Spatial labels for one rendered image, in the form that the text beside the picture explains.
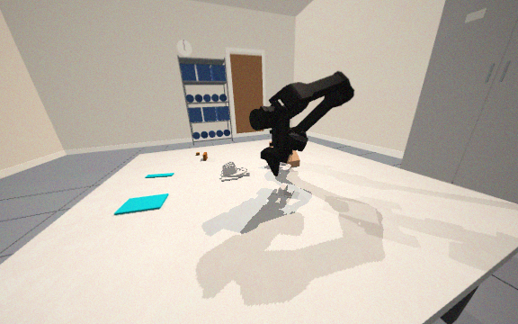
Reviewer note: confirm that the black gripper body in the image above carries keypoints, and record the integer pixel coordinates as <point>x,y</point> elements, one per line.
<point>276,153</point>

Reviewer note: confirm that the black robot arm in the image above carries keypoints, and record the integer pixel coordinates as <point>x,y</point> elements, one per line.
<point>336,89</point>

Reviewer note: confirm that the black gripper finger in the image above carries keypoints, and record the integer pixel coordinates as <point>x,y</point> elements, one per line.
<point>274,166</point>
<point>286,155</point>

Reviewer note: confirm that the cyan flat plate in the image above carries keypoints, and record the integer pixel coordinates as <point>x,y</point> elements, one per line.
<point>142,204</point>

